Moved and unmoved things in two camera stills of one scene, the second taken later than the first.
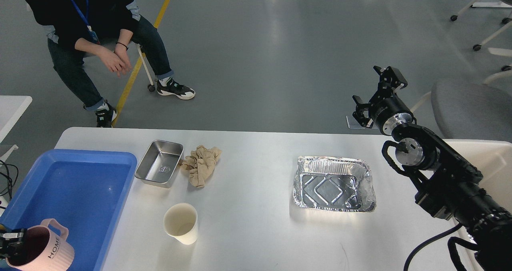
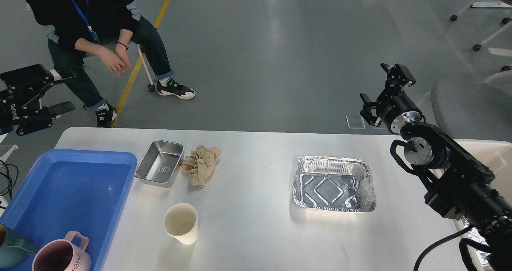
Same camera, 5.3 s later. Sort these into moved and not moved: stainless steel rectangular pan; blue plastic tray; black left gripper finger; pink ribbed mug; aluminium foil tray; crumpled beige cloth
Moved: pink ribbed mug; black left gripper finger
Not moved: aluminium foil tray; blue plastic tray; crumpled beige cloth; stainless steel rectangular pan
